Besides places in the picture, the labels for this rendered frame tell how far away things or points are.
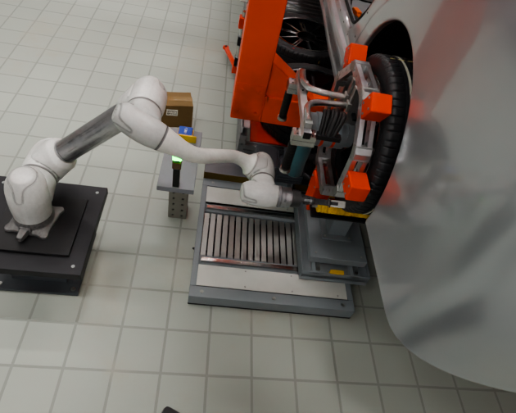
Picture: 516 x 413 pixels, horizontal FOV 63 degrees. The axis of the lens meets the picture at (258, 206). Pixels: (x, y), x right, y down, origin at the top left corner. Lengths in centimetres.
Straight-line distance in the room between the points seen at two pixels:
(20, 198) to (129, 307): 69
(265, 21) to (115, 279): 140
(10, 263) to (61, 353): 44
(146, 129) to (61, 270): 72
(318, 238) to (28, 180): 135
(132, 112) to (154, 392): 115
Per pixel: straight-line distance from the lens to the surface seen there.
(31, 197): 188
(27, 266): 196
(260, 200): 170
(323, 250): 218
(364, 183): 158
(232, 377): 201
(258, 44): 207
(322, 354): 215
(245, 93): 219
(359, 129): 157
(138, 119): 153
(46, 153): 197
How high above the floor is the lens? 188
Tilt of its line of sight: 47 degrees down
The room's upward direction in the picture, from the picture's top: 16 degrees clockwise
